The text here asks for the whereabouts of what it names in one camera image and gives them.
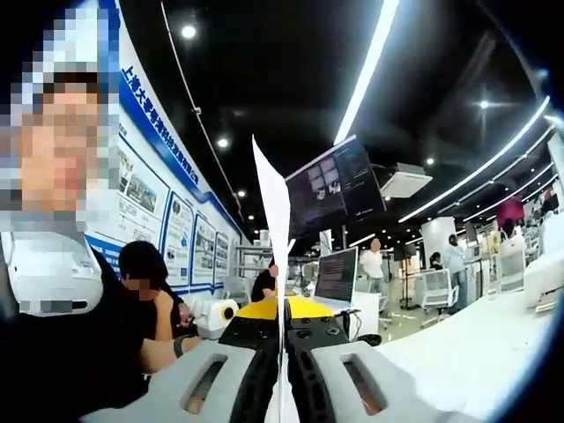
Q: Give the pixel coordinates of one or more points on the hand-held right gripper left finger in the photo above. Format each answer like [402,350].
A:
[176,388]

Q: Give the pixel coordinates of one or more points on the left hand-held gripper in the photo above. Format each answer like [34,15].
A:
[218,324]

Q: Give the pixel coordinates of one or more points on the hanging display screen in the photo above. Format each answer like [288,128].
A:
[339,189]

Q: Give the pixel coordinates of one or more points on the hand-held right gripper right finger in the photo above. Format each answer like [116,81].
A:
[396,396]

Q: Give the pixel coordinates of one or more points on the ceiling conduit pipe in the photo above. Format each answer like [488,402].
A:
[194,110]

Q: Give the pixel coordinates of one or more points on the metal shelf rack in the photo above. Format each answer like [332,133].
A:
[253,253]

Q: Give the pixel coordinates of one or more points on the white printing paper sheet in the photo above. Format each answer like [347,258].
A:
[275,211]

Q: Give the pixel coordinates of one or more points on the ceiling air conditioner unit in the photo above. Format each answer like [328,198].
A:
[405,180]

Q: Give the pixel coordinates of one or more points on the white wearable neck device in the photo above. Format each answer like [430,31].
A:
[48,273]

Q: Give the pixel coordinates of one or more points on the person's black shirt torso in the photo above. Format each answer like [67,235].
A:
[66,361]

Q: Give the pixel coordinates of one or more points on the long ceiling light strip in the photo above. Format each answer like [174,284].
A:
[484,163]
[370,70]

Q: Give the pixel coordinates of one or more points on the white office chair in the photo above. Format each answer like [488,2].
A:
[436,286]
[512,264]

